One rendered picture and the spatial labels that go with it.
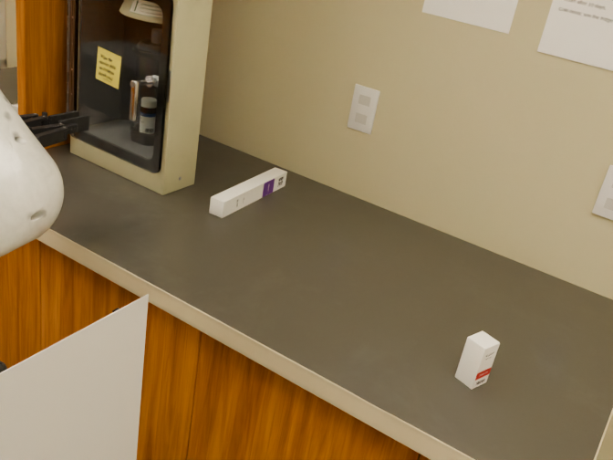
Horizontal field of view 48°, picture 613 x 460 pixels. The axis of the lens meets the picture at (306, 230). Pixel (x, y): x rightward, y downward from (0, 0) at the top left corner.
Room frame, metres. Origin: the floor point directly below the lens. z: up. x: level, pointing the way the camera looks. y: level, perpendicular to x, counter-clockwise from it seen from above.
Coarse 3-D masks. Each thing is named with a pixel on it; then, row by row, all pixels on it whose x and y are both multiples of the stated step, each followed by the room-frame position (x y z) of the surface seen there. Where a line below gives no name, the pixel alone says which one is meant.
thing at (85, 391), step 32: (128, 320) 0.62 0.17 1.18; (64, 352) 0.54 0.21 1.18; (96, 352) 0.58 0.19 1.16; (128, 352) 0.62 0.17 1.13; (0, 384) 0.48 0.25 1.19; (32, 384) 0.51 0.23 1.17; (64, 384) 0.54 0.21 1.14; (96, 384) 0.58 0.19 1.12; (128, 384) 0.62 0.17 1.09; (0, 416) 0.47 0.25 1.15; (32, 416) 0.51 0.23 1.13; (64, 416) 0.54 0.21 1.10; (96, 416) 0.58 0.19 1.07; (128, 416) 0.63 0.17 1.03; (0, 448) 0.47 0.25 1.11; (32, 448) 0.51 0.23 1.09; (64, 448) 0.54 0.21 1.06; (96, 448) 0.58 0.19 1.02; (128, 448) 0.63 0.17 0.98
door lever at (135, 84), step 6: (150, 78) 1.46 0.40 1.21; (132, 84) 1.42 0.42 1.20; (138, 84) 1.43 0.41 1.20; (144, 84) 1.45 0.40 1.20; (150, 84) 1.46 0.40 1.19; (132, 90) 1.42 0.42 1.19; (138, 90) 1.43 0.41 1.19; (132, 96) 1.42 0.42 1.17; (138, 96) 1.43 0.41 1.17; (132, 102) 1.42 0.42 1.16; (138, 102) 1.43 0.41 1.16; (132, 108) 1.42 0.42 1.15; (138, 108) 1.43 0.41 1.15; (132, 114) 1.42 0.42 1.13
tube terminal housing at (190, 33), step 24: (192, 0) 1.49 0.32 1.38; (192, 24) 1.50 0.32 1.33; (192, 48) 1.51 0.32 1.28; (192, 72) 1.51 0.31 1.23; (192, 96) 1.52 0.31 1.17; (168, 120) 1.46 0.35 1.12; (192, 120) 1.53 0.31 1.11; (72, 144) 1.60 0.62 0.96; (168, 144) 1.46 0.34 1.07; (192, 144) 1.53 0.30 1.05; (120, 168) 1.52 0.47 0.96; (168, 168) 1.46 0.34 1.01; (192, 168) 1.54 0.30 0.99; (168, 192) 1.47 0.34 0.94
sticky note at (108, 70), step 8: (104, 56) 1.54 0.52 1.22; (112, 56) 1.52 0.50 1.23; (104, 64) 1.54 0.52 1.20; (112, 64) 1.52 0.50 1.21; (120, 64) 1.51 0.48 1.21; (96, 72) 1.55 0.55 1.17; (104, 72) 1.54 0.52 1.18; (112, 72) 1.52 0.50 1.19; (104, 80) 1.54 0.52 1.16; (112, 80) 1.52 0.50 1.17
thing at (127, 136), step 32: (96, 0) 1.55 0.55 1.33; (128, 0) 1.51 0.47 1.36; (160, 0) 1.46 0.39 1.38; (96, 32) 1.55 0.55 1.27; (128, 32) 1.50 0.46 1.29; (160, 32) 1.46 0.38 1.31; (96, 64) 1.55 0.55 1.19; (128, 64) 1.50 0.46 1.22; (160, 64) 1.46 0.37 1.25; (96, 96) 1.55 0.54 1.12; (128, 96) 1.50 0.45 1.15; (160, 96) 1.45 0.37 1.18; (96, 128) 1.55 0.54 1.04; (128, 128) 1.50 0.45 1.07; (160, 128) 1.45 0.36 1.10; (128, 160) 1.49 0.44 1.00; (160, 160) 1.45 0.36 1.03
